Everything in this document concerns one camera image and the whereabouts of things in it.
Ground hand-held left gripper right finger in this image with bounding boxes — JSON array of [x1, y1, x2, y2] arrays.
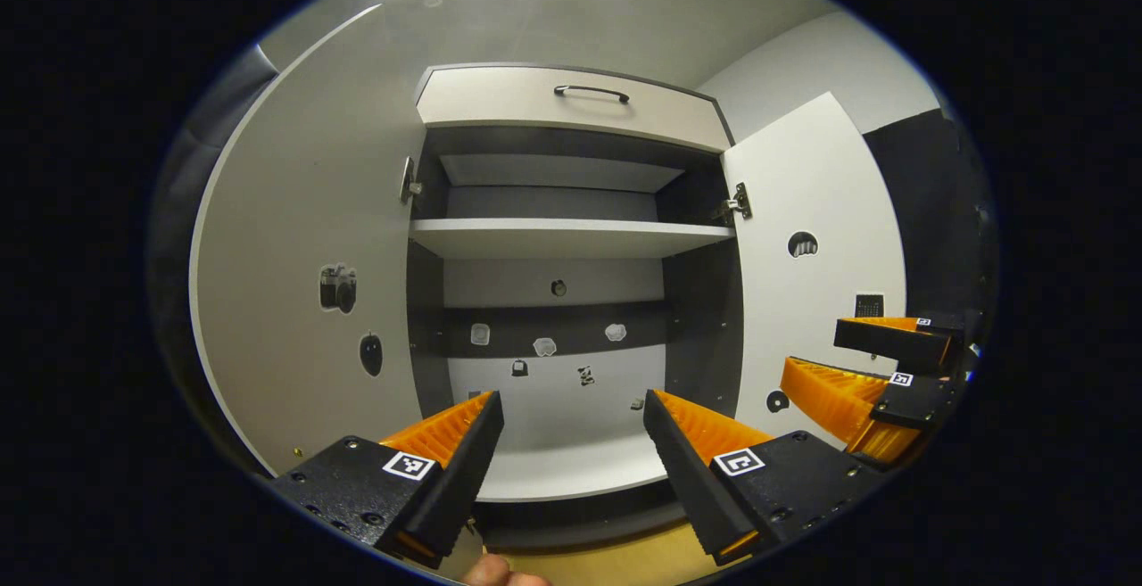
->
[[642, 388, 889, 567]]

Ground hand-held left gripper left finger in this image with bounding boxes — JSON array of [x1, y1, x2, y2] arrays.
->
[[268, 390, 506, 569]]

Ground white cabinet door headphone sticker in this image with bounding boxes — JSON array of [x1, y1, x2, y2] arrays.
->
[[718, 91, 909, 449]]

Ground white cabinet door camera sticker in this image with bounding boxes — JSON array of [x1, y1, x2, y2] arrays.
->
[[187, 2, 429, 480]]

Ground white shoe cabinet body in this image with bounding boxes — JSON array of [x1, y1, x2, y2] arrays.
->
[[406, 62, 746, 556]]

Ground white cabinet shelf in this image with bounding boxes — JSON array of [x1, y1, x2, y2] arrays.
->
[[409, 218, 738, 260]]

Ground white cabinet top panel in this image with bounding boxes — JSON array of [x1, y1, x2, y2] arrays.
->
[[415, 64, 737, 154]]

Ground black bar handle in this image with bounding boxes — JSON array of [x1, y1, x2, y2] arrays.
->
[[553, 84, 631, 105]]

